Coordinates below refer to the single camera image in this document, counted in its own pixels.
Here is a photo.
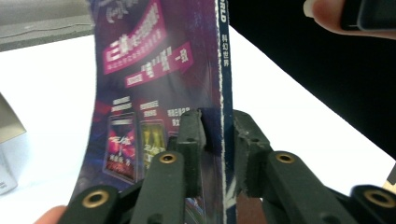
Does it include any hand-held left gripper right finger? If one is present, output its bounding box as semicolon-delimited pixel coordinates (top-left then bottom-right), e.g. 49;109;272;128
233;109;359;224

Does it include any beige expandable book rack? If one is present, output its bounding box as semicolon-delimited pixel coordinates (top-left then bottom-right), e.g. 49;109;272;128
0;92;27;145

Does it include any purple magazine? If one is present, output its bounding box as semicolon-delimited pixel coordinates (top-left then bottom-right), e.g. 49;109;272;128
69;0;238;224

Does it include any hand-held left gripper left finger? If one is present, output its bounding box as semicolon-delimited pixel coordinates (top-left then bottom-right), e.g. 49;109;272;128
130;108;207;224

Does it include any black curtain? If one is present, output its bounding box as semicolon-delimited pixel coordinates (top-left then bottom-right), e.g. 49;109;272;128
227;0;396;161

